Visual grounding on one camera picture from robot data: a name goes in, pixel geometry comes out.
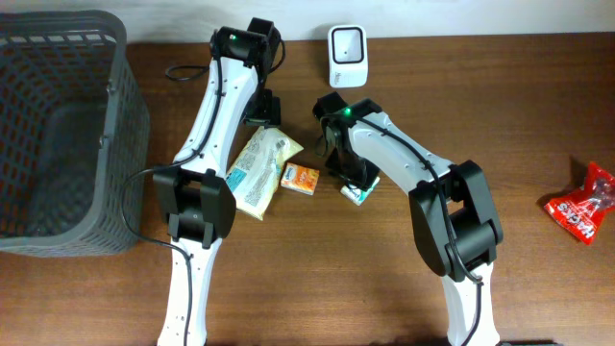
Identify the grey plastic mesh basket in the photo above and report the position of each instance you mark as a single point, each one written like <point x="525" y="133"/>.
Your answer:
<point x="74" y="127"/>

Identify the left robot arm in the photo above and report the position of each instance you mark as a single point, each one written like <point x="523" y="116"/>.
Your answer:
<point x="195" y="201"/>

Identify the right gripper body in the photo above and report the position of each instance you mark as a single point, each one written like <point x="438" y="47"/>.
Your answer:
<point x="352" y="166"/>

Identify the red snack bag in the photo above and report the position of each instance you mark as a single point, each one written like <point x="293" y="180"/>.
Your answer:
<point x="582" y="211"/>

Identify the white barcode scanner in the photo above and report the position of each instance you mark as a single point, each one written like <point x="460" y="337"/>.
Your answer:
<point x="348" y="57"/>

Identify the cream noodle packet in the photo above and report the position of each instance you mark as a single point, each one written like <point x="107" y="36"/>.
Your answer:
<point x="254" y="176"/>

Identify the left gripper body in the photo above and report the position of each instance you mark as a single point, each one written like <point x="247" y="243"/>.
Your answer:
<point x="264" y="113"/>

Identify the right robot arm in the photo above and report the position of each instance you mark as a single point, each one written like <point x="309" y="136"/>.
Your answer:
<point x="455" y="223"/>

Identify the orange tissue pack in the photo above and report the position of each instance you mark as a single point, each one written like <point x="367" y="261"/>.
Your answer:
<point x="299" y="178"/>

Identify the teal tissue pack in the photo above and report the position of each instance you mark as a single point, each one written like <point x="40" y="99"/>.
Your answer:
<point x="357" y="195"/>

